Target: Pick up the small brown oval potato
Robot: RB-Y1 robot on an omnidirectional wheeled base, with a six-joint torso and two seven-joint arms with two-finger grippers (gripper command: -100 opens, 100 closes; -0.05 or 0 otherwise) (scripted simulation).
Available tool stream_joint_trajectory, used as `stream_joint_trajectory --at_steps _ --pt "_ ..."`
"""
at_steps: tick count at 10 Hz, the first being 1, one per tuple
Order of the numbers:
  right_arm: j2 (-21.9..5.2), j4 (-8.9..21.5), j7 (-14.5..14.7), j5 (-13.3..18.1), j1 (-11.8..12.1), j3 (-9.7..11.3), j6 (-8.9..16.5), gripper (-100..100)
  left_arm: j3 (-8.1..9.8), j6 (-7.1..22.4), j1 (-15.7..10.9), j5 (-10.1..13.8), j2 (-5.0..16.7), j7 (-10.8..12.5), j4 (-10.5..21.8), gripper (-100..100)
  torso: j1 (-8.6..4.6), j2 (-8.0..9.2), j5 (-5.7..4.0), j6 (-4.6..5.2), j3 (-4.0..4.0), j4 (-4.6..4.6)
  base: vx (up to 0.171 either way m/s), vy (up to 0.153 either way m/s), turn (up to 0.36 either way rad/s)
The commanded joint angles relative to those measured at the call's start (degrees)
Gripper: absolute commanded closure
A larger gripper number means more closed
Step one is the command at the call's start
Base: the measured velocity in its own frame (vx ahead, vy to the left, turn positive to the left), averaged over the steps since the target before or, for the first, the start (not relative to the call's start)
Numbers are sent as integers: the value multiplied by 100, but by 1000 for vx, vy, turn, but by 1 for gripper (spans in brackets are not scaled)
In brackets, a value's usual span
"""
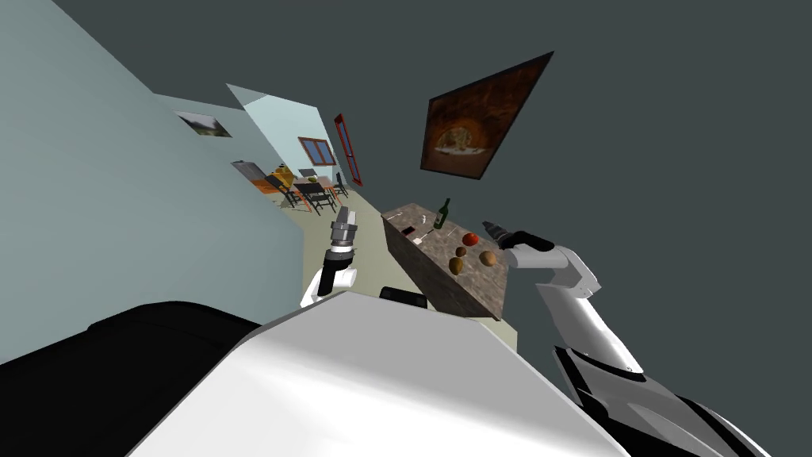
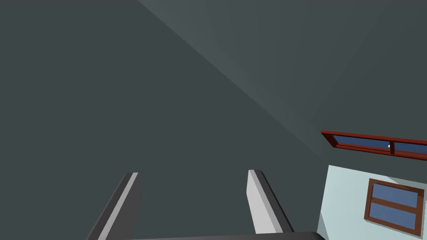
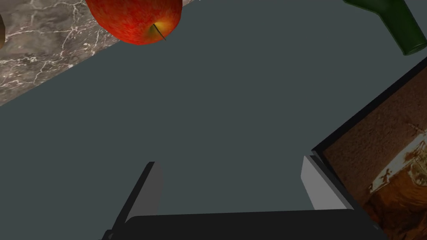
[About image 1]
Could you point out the dining table with black chairs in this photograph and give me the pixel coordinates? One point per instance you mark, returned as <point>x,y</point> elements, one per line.
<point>314,190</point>

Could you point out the green glass bottle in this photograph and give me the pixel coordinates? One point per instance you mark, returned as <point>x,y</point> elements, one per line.
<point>440,217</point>

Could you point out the silver knife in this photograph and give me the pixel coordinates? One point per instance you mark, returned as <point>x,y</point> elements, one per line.
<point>425,235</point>

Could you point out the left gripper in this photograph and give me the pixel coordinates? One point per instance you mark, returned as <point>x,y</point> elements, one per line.
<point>343,232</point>

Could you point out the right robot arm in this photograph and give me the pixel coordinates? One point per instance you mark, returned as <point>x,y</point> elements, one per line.
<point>587,317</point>

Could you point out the small grey wall picture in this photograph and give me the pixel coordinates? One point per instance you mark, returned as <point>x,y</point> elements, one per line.
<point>204,125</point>

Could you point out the grey and orange cabinet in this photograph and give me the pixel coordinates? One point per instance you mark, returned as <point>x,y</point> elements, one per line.
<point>254,174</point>

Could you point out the red framed narrow window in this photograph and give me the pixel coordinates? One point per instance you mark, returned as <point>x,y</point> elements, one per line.
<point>348,151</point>

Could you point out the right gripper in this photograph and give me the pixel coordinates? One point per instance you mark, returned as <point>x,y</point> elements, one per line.
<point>495,232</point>

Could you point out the red tomato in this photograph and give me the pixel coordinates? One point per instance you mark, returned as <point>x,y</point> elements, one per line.
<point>470,239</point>

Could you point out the large brown wall picture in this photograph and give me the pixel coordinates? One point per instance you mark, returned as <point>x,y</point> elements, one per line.
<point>476,120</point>

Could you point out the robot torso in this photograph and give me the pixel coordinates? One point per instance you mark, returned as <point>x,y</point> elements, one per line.
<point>374,381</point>

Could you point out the large brown potato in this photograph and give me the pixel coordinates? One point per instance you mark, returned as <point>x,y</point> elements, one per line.
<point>487,258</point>
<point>455,266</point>

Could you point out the brown stone table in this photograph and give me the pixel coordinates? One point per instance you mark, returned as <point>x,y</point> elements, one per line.
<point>438,270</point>

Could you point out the brown framed window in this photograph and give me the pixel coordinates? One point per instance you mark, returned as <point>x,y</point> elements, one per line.
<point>316,152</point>

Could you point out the black flat phone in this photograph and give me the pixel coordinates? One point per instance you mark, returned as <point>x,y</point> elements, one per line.
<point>408,231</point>

